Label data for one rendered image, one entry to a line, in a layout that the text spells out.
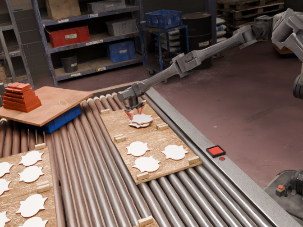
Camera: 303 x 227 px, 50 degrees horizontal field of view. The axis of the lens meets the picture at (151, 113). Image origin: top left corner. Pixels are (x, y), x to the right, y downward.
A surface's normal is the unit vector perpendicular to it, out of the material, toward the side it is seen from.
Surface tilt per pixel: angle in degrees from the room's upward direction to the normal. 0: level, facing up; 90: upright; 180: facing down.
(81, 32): 90
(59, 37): 90
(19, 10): 90
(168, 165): 0
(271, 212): 0
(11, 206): 0
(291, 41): 87
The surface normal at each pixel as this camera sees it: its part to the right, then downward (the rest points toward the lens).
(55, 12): 0.55, 0.21
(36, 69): 0.39, 0.37
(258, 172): -0.11, -0.89
